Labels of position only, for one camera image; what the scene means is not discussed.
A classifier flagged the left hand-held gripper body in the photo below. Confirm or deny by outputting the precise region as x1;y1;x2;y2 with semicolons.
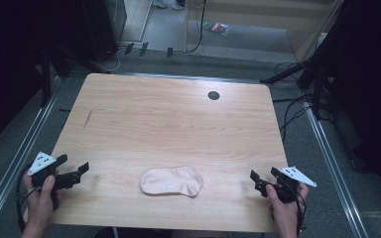
27;151;62;191

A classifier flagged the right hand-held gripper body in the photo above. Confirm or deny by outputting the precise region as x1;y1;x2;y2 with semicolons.
270;166;318;205

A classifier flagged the person's right hand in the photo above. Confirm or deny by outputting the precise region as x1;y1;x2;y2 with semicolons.
265;182;311;233

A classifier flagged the person's left hand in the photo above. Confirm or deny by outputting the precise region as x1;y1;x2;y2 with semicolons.
21;168;64;232

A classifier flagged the black metal stand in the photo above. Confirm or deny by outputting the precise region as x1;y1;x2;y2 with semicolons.
39;46;54;108

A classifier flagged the person's dark lap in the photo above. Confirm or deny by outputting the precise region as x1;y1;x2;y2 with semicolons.
93;226;231;238

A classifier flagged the black tripod stand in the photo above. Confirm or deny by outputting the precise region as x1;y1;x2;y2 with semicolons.
259;49;333;121

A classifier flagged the black cabinet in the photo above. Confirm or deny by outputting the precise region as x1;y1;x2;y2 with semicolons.
80;0;128;62

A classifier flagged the colourful striped packet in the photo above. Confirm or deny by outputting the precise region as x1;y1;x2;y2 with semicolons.
202;21;230;37

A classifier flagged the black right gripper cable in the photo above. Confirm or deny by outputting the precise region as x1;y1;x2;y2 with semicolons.
286;179;309;237

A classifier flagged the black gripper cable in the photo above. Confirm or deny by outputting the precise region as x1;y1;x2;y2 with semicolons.
14;165;44;233
286;179;309;237

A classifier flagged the silver floor rail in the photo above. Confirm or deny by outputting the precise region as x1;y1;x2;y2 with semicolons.
0;74;63;234
303;98;370;238

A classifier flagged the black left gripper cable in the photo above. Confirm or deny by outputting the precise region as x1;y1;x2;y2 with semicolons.
14;165;44;233

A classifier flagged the black floor cables bundle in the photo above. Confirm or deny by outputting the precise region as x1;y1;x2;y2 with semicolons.
271;60;323;144

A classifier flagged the white floor cable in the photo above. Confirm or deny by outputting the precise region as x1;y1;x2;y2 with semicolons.
93;46;127;74

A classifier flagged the black hanging cable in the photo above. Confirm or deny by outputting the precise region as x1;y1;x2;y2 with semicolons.
186;0;208;55

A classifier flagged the light wooden frame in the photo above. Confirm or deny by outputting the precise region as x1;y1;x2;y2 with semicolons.
183;0;345;63

